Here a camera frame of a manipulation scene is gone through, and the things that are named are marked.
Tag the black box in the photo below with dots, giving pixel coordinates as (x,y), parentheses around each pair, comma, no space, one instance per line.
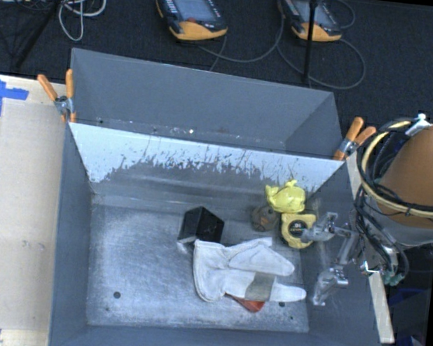
(202,225)

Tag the red flat piece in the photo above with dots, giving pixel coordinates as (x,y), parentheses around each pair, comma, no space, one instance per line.
(249,304)

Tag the brown-grey ball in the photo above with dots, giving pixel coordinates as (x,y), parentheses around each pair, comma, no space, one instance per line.
(263,218)

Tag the yellow crumpled toy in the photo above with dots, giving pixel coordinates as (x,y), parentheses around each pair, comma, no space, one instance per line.
(285,198)

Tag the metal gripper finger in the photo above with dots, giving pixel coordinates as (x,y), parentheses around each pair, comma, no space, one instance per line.
(322,227)
(327,284)

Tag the yellow tape measure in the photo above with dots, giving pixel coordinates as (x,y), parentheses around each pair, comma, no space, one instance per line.
(292,226)

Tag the grey metal bin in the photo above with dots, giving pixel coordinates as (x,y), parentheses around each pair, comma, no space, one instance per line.
(143,261)

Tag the pale wood board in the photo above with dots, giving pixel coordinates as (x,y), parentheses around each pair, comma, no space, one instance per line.
(23,215)

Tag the white work glove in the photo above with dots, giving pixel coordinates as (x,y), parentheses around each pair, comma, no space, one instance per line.
(224,271)

